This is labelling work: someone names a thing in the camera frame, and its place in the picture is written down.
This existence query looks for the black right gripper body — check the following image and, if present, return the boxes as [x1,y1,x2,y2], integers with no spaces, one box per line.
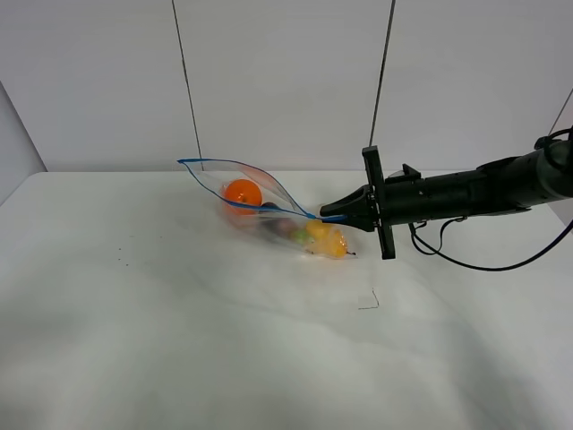
[362,146,470,260]

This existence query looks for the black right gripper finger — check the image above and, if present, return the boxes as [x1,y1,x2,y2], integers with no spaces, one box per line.
[320,187,370,216]
[342,217,372,232]

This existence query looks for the clear zip bag blue seal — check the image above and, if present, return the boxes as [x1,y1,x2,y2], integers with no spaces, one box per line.
[177,158,355,260]

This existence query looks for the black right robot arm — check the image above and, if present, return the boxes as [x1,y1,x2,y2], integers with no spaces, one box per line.
[320,129,572,260]

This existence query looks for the yellow pear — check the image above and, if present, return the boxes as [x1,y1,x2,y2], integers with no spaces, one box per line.
[305,219,355,259]

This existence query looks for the purple eggplant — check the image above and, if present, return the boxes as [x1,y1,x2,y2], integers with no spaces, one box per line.
[259,202,312,245]

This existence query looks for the orange fruit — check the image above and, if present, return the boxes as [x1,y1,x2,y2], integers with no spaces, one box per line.
[223,178,262,216]

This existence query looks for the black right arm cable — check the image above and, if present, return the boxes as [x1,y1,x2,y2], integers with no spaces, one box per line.
[409,216,573,271]

